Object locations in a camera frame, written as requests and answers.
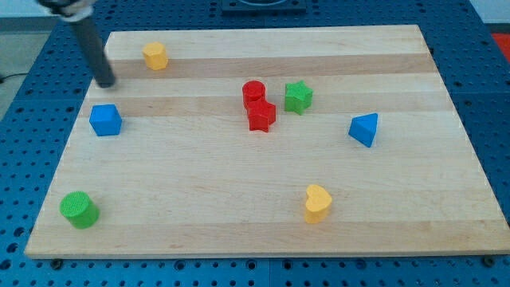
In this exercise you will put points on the blue cube block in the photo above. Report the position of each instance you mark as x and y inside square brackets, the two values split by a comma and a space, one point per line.
[105, 120]

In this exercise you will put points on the red star block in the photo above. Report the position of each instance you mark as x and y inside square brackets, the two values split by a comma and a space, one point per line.
[261, 115]

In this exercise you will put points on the red cylinder block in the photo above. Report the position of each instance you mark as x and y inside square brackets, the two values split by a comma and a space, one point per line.
[252, 91]

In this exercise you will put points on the green star block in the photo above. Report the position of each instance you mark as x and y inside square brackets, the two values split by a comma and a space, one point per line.
[297, 97]

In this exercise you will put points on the wooden board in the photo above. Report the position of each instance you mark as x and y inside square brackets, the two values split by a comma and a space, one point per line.
[186, 178]

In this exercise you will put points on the yellow heart block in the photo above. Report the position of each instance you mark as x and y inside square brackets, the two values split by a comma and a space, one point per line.
[317, 205]

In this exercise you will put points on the blue triangle block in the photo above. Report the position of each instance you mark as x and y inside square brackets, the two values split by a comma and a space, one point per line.
[363, 128]

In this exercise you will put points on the yellow hexagon block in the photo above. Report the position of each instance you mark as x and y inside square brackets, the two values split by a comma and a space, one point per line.
[155, 55]

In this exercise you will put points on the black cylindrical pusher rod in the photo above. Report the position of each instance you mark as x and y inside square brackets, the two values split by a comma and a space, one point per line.
[91, 46]

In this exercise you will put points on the green cylinder block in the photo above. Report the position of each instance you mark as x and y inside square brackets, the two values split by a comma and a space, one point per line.
[79, 209]

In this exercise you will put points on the red object at edge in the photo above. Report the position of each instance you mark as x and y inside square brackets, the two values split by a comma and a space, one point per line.
[503, 42]

